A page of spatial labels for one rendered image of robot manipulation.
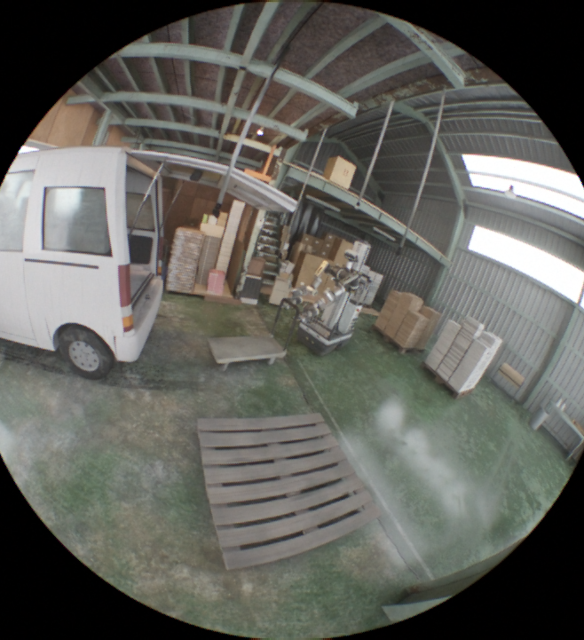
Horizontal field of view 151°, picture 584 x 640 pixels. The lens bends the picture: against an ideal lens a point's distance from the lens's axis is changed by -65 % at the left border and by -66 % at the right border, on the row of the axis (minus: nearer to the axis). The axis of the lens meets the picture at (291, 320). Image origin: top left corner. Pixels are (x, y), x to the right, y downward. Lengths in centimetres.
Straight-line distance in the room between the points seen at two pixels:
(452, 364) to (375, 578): 385
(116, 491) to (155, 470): 33
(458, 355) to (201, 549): 455
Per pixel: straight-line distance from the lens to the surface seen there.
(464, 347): 459
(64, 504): 177
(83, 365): 222
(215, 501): 147
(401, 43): 170
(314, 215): 831
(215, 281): 399
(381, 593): 189
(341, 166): 528
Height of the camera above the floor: 153
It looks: 22 degrees down
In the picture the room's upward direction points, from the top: 20 degrees clockwise
